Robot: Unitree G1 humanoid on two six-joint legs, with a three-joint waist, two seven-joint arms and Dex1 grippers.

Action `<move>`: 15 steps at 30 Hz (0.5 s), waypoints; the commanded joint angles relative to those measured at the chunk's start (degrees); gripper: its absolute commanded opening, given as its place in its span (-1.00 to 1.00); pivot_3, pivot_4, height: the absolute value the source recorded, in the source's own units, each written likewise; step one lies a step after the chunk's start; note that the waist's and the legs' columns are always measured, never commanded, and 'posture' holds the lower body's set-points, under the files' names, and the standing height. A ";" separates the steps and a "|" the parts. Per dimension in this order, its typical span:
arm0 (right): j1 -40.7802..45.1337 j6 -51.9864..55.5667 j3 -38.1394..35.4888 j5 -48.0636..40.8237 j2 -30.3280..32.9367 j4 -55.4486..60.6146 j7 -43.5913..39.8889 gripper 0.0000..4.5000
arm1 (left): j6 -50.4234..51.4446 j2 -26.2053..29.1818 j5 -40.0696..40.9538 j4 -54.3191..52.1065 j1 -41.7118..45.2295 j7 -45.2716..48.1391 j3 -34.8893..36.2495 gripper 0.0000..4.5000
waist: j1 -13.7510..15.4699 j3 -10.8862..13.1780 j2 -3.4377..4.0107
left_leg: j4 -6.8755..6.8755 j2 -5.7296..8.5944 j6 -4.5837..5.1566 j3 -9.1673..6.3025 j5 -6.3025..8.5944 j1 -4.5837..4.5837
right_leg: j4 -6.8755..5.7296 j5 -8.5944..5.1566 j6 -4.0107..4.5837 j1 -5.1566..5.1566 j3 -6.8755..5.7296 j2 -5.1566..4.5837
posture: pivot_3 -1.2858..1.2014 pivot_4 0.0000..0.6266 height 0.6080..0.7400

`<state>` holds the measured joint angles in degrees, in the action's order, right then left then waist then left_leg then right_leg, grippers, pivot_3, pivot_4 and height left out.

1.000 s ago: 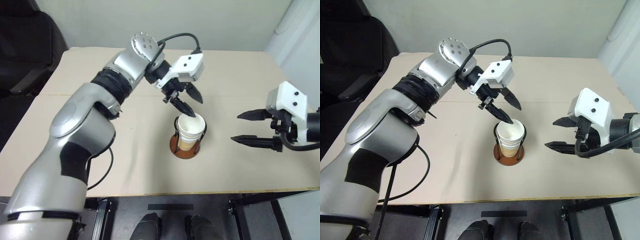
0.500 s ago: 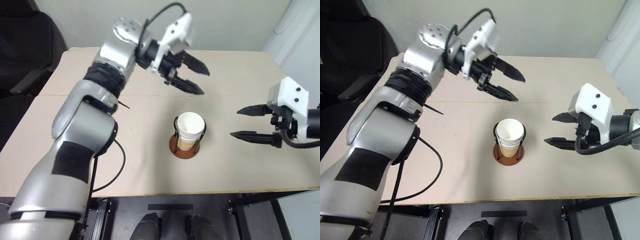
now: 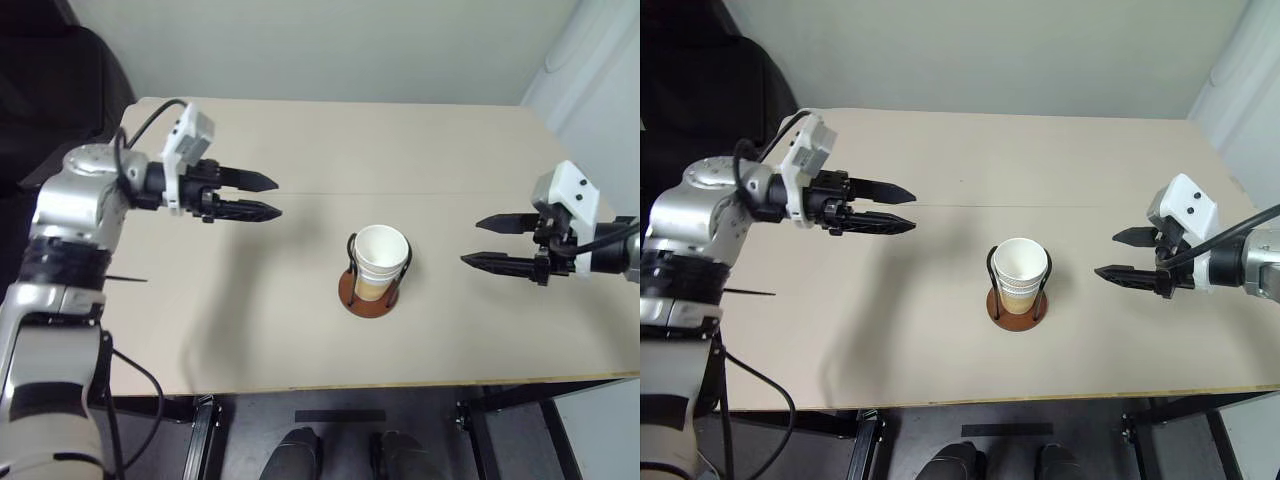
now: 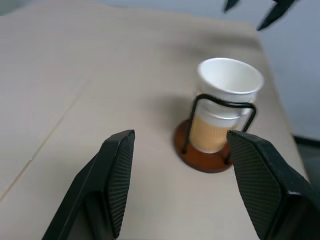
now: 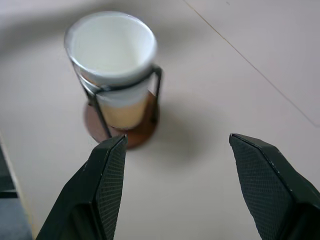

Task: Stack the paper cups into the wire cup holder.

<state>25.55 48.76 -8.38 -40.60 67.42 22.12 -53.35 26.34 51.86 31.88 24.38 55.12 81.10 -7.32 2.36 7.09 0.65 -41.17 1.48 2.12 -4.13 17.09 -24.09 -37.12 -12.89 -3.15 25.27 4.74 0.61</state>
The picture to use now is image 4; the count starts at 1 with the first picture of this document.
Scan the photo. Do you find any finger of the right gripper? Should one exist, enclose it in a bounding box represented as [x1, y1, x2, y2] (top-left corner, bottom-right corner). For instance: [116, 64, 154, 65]
[223, 0, 241, 13]
[256, 0, 297, 32]

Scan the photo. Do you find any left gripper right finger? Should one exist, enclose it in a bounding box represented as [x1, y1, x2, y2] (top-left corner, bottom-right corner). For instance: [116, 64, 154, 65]
[226, 129, 320, 240]

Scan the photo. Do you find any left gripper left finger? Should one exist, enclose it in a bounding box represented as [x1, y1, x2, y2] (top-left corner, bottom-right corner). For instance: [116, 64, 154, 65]
[41, 129, 136, 240]

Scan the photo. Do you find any white and orange paper cup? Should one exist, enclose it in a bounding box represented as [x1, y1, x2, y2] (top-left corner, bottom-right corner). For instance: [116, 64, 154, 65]
[189, 112, 251, 154]
[196, 92, 258, 119]
[197, 57, 265, 101]

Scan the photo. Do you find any brown cup holder stand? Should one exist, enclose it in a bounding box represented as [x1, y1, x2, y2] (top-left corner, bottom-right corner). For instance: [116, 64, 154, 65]
[173, 93, 258, 174]

